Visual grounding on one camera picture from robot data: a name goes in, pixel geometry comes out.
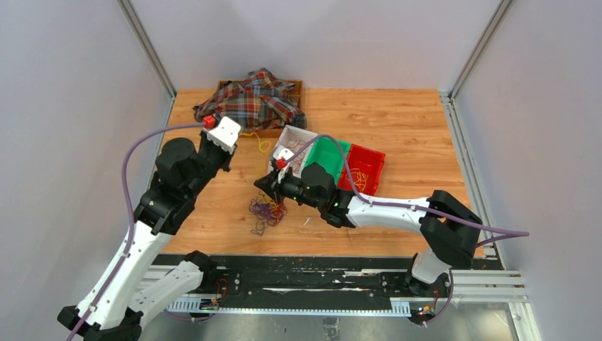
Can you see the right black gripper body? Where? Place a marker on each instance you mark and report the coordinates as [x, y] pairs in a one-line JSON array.
[[290, 188]]

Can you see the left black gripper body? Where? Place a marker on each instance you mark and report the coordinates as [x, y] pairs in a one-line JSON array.
[[212, 156]]

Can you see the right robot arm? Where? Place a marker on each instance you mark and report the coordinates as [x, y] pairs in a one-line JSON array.
[[448, 227]]

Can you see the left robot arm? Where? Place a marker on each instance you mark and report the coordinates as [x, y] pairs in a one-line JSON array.
[[114, 309]]

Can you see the green plastic bin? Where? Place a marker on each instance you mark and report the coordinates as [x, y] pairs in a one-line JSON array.
[[326, 153]]

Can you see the white plastic bin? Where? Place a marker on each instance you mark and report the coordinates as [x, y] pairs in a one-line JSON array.
[[294, 138]]

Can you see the red plastic bin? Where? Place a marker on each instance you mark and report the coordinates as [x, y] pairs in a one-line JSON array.
[[366, 166]]

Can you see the plaid shirt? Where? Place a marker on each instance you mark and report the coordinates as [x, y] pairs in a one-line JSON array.
[[259, 102]]

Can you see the wooden tray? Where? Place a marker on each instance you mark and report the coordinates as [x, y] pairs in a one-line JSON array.
[[296, 95]]

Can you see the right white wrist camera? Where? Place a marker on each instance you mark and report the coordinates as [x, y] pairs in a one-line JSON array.
[[281, 158]]

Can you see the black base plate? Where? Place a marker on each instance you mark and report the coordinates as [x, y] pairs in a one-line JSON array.
[[316, 282]]

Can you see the aluminium frame rail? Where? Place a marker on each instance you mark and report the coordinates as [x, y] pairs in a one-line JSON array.
[[465, 286]]

